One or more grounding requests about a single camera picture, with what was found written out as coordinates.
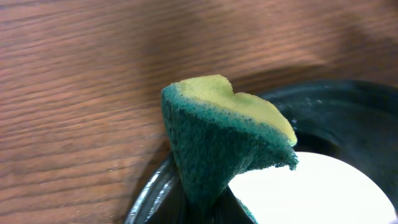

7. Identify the green yellow sponge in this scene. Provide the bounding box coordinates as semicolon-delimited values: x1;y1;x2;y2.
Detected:
161;75;298;223

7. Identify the white plate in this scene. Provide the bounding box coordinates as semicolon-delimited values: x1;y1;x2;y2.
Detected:
229;152;397;224

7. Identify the black round tray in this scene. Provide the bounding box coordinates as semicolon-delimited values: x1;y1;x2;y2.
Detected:
125;80;397;224

